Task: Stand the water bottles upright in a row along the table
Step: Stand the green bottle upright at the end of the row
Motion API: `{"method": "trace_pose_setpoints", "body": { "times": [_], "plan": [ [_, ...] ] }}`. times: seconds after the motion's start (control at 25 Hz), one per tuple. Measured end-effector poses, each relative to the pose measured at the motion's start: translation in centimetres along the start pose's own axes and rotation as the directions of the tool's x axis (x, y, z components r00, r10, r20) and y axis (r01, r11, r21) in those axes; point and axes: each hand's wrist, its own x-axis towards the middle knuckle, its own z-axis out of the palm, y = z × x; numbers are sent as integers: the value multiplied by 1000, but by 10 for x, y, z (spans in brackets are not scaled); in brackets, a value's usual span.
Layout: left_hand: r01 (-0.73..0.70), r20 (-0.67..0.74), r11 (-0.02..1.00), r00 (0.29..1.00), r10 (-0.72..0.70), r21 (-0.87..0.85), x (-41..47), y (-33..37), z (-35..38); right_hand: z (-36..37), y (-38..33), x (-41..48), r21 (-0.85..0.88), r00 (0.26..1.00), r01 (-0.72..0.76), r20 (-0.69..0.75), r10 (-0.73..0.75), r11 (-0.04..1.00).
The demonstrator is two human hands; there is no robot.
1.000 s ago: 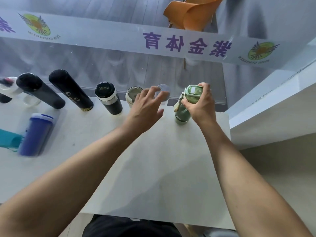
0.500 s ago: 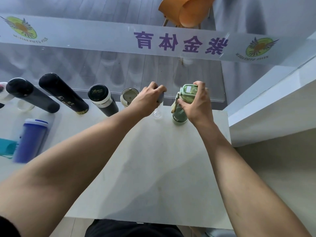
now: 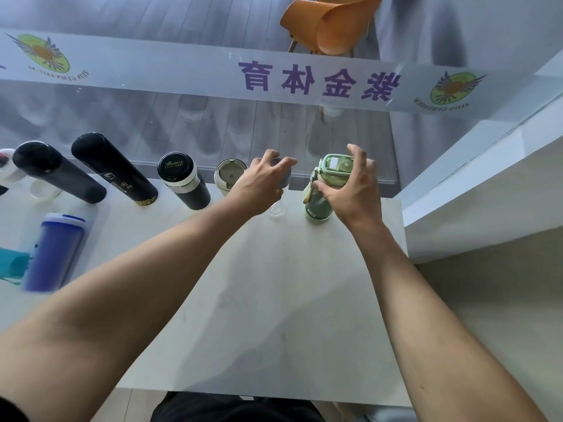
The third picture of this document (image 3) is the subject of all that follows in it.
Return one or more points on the teal lidded bottle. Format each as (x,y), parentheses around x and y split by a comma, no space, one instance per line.
(13,263)

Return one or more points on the clear bottle grey lid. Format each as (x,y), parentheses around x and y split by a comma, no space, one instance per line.
(286,177)

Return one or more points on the person's grey shoe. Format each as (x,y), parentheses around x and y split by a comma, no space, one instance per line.
(374,415)

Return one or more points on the green Xingzi bottle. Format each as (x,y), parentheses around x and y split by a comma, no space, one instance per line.
(334,169)

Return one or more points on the black tumbler with flip lid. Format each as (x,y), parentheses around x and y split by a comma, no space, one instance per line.
(57,171)

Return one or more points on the orange plastic chair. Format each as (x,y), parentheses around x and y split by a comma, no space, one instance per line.
(338,26)

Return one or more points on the white table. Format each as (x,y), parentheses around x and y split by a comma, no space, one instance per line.
(272,303)

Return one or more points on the person's right hand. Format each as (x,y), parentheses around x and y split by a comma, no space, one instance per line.
(358,197)

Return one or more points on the blue translucent bottle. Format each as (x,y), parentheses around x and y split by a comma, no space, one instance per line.
(53,254)

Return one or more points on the person's left hand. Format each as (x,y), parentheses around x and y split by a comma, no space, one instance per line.
(259,188)

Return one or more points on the person's black shirt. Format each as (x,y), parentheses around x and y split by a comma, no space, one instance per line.
(11,413)

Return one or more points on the tall black printed thermos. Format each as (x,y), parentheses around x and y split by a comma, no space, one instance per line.
(110,166)

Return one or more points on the person's dark trousers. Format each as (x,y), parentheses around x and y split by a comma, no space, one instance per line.
(228,410)

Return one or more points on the person's left forearm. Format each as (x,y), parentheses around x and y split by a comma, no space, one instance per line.
(110,320)

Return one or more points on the clear bottle beige lid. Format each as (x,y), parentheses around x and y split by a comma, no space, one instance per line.
(228,173)

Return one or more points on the black steel-banded thermos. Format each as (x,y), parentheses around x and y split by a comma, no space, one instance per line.
(182,177)

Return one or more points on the clear bottle white lid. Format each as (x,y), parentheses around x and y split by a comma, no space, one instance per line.
(9,169)

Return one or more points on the person's right forearm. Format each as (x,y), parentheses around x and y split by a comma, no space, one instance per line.
(440,338)

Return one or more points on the frosted window banner strip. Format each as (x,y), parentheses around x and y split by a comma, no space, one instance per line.
(154,65)

